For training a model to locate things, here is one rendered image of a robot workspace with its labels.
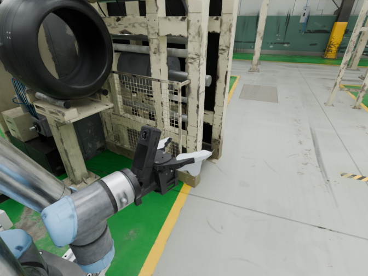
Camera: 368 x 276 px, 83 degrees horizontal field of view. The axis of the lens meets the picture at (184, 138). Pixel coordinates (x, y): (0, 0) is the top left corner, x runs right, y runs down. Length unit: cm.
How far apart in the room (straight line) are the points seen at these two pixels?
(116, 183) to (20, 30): 103
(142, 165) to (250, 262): 126
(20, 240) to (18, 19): 101
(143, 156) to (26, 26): 100
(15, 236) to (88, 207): 24
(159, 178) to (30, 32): 104
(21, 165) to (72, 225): 15
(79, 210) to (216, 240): 131
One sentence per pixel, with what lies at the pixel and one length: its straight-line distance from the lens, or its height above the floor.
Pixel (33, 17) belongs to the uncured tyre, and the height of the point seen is 135.
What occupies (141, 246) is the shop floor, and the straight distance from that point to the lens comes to 162.
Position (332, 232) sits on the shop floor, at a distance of 198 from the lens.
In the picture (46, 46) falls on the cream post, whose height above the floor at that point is 118.
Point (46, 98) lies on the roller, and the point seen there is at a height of 91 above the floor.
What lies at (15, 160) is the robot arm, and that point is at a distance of 47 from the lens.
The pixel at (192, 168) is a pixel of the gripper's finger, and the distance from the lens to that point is 50.
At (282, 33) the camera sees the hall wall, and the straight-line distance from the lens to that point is 1011.
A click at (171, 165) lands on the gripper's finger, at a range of 46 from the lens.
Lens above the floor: 136
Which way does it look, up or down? 30 degrees down
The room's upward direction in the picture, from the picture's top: straight up
